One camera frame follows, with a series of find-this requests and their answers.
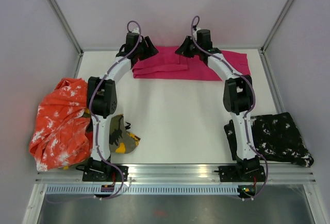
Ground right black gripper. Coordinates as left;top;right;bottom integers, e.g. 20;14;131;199
176;36;202;58

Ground pink trousers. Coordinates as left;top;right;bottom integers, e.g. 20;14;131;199
131;45;251;82

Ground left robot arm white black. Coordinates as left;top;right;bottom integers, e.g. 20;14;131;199
82;32;159;182

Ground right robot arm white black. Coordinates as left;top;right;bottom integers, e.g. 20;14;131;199
175;25;266;182

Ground camouflage yellow green trousers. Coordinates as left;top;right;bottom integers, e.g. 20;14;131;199
64;108;142;170

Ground orange white tie-dye trousers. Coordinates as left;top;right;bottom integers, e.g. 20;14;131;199
29;78;92;171

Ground black white folded trousers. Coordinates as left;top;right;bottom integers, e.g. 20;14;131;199
223;112;315;168

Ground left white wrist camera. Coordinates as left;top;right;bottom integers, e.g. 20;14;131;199
131;27;140;35

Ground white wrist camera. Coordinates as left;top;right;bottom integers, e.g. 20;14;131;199
131;27;140;35
192;27;201;36

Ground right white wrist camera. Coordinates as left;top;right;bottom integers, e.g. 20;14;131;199
192;27;201;36

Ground left aluminium frame post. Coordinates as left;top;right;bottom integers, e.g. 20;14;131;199
47;0;83;56

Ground aluminium frame post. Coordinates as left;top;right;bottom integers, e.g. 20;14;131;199
47;0;83;56
260;0;295;54

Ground right aluminium frame post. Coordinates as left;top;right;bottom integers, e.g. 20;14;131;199
260;0;295;54

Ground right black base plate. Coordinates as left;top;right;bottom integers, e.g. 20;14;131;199
217;165;266;183

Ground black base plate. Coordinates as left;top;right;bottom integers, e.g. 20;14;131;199
82;167;122;182
217;165;266;183

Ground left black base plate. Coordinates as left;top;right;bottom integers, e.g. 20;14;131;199
82;167;122;182

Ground white slotted cable duct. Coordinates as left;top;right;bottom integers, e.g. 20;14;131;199
46;184;239;196

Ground aluminium front rail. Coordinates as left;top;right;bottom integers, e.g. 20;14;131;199
35;163;316;184

